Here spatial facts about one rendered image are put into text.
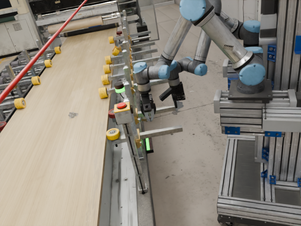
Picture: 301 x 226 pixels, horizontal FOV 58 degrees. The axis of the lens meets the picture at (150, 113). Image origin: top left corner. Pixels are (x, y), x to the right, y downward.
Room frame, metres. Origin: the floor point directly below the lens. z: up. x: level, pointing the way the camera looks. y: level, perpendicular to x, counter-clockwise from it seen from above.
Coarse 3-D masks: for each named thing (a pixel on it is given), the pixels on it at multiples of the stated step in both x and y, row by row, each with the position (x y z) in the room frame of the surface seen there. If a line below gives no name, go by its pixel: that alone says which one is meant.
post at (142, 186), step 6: (126, 126) 1.03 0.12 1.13; (126, 132) 1.04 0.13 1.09; (132, 132) 1.05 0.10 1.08; (126, 138) 1.04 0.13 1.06; (132, 138) 1.03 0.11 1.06; (132, 144) 1.03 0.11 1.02; (132, 150) 1.03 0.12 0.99; (132, 156) 1.03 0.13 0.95; (138, 156) 1.06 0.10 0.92; (132, 162) 1.04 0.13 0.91; (138, 162) 1.03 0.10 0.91; (138, 168) 1.03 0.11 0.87; (138, 174) 1.03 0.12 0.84; (138, 180) 1.04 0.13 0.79; (144, 180) 1.06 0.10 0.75; (138, 186) 1.04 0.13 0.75; (144, 186) 1.03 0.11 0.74
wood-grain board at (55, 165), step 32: (64, 64) 2.87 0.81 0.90; (96, 64) 2.66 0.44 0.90; (32, 96) 2.15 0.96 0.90; (64, 96) 2.02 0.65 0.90; (96, 96) 1.90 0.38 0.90; (32, 128) 1.60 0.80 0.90; (64, 128) 1.51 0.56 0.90; (96, 128) 1.44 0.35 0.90; (0, 160) 1.30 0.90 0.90; (32, 160) 1.24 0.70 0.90; (64, 160) 1.18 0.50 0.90; (96, 160) 1.12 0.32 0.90; (0, 192) 1.02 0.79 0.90; (32, 192) 0.98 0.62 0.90; (64, 192) 0.93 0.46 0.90; (96, 192) 0.89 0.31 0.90; (0, 224) 0.82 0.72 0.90; (32, 224) 0.79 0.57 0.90; (64, 224) 0.75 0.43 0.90; (96, 224) 0.72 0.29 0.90
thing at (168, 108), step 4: (156, 108) 1.61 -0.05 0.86; (160, 108) 1.60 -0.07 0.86; (164, 108) 1.59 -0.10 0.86; (168, 108) 1.58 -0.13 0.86; (172, 108) 1.58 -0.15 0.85; (140, 112) 1.60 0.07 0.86; (148, 112) 1.59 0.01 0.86; (156, 112) 1.59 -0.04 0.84; (160, 112) 1.59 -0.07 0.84; (164, 112) 1.58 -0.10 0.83; (140, 116) 1.59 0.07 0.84; (112, 120) 1.59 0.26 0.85
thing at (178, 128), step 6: (174, 126) 1.36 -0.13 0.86; (180, 126) 1.35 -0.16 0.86; (144, 132) 1.36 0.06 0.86; (150, 132) 1.35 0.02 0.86; (156, 132) 1.34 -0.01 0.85; (162, 132) 1.34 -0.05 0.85; (168, 132) 1.33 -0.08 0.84; (174, 132) 1.33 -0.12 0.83; (120, 138) 1.35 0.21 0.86; (144, 138) 1.34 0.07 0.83
